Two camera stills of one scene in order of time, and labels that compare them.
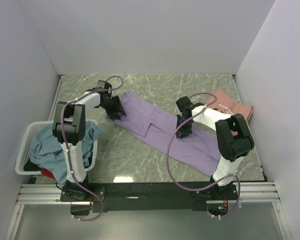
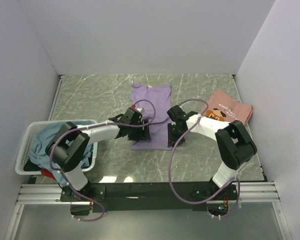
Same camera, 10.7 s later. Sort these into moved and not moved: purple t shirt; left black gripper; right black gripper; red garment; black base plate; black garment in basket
Moved: purple t shirt; left black gripper
Not moved: black base plate; red garment; black garment in basket; right black gripper
